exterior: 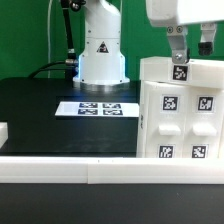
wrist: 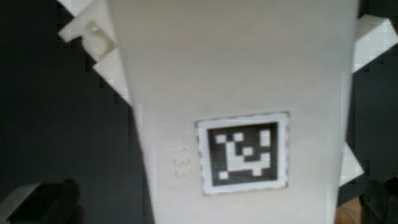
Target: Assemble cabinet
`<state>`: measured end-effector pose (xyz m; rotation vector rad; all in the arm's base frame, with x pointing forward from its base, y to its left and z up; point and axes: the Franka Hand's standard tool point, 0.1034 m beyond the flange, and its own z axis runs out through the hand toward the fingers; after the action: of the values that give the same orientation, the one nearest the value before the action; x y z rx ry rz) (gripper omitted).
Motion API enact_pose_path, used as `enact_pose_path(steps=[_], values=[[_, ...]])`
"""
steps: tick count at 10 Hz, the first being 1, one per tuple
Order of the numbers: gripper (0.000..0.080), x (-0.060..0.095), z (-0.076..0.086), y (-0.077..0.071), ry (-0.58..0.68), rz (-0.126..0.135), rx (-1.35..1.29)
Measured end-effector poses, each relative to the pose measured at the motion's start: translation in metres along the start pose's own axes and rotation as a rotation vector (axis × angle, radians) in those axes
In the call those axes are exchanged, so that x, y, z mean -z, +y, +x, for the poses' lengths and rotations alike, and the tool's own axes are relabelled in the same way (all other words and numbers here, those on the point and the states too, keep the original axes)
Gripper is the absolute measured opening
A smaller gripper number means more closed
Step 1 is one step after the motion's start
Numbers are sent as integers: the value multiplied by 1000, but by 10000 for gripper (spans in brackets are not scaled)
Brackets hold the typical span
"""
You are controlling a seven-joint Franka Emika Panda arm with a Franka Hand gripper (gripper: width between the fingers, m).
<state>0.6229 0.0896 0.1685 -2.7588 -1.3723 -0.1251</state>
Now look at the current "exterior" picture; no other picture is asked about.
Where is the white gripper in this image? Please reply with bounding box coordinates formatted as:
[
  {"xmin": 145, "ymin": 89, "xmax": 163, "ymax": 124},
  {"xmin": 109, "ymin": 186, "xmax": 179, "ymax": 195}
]
[{"xmin": 146, "ymin": 0, "xmax": 224, "ymax": 64}]

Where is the white cabinet body box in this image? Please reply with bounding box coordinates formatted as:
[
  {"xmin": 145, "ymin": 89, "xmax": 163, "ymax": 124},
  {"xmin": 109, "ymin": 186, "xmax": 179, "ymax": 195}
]
[{"xmin": 135, "ymin": 79, "xmax": 224, "ymax": 160}]

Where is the white cabinet top block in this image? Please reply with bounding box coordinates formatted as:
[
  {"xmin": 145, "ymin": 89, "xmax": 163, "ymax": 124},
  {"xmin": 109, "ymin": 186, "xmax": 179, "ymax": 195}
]
[{"xmin": 140, "ymin": 57, "xmax": 224, "ymax": 89}]

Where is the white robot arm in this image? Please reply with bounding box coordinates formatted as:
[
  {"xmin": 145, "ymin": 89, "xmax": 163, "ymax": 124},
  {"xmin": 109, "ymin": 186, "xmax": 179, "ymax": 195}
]
[{"xmin": 60, "ymin": 0, "xmax": 224, "ymax": 89}]

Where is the black cable bundle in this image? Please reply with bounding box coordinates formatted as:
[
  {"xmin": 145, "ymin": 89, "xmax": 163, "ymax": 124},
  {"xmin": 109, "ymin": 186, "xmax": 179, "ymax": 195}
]
[{"xmin": 27, "ymin": 0, "xmax": 81, "ymax": 80}]

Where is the white cable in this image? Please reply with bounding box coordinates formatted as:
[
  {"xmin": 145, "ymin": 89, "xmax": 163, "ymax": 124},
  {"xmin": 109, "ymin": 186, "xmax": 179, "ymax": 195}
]
[{"xmin": 47, "ymin": 0, "xmax": 55, "ymax": 79}]

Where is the white marker base plate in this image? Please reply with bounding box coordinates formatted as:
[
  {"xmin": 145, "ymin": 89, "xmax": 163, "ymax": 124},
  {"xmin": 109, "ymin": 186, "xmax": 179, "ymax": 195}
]
[{"xmin": 55, "ymin": 101, "xmax": 139, "ymax": 118}]

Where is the white U-shaped fence frame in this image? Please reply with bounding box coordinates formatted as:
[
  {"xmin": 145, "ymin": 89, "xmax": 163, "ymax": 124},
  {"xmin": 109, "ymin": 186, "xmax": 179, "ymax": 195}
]
[{"xmin": 0, "ymin": 122, "xmax": 224, "ymax": 185}]

